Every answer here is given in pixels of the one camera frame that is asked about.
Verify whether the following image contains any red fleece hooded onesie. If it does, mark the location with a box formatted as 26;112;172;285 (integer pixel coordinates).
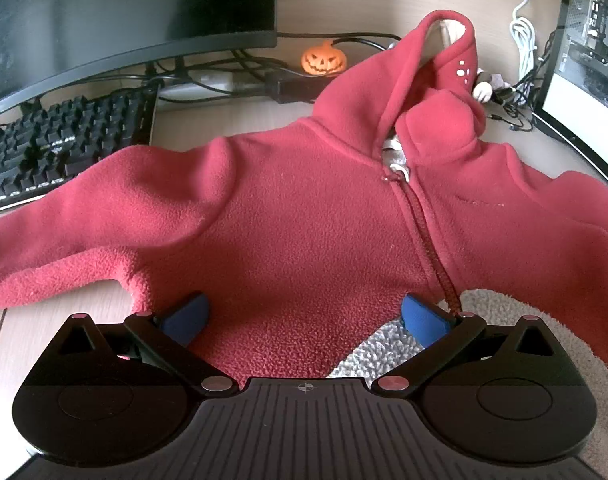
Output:
0;11;608;379

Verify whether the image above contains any black mechanical keyboard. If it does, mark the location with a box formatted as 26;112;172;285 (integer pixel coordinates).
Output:
0;86;157;212

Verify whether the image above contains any white adapter on desk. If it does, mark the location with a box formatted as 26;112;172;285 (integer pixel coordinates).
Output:
472;70;514;104

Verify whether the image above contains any glass panel computer case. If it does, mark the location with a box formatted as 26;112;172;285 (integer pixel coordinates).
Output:
534;0;608;183

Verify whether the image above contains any orange pumpkin lantern figure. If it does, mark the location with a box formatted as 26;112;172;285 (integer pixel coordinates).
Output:
301;41;347;76

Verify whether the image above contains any black computer monitor left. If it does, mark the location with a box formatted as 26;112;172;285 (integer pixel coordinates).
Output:
0;0;277;114

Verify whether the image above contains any black cable bundle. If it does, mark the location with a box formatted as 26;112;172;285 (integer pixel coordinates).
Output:
143;31;403;106

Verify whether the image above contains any white coiled cable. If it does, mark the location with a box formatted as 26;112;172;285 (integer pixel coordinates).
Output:
510;0;539;89

